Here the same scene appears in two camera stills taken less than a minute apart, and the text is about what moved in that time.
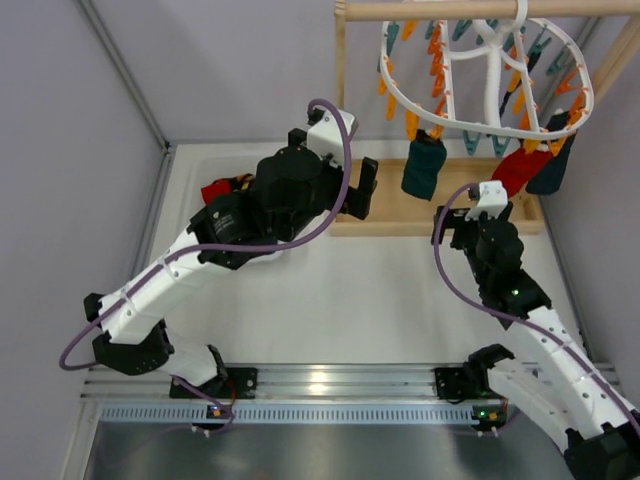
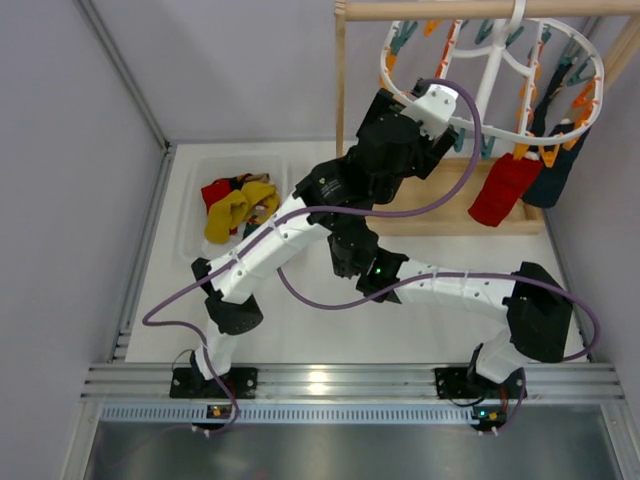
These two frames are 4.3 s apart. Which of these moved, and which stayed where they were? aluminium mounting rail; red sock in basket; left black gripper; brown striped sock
Moved: left black gripper
Stayed: aluminium mounting rail; red sock in basket; brown striped sock
